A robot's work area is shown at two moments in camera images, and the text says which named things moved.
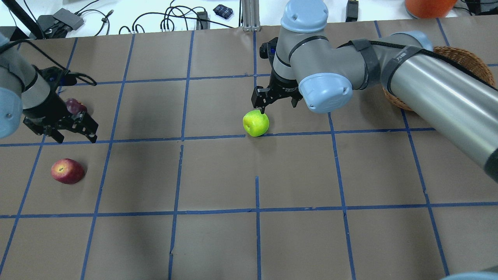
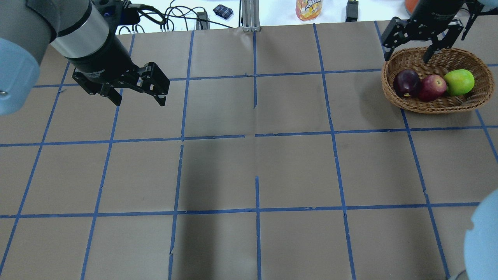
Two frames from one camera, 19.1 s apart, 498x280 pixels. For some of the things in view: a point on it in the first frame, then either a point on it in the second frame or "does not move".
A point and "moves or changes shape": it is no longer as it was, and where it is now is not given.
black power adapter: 352,11 does not move
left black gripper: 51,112 -> 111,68
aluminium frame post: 250,15 does not move
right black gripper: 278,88 -> 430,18
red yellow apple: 67,171 moves or changes shape
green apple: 256,124 moves or changes shape
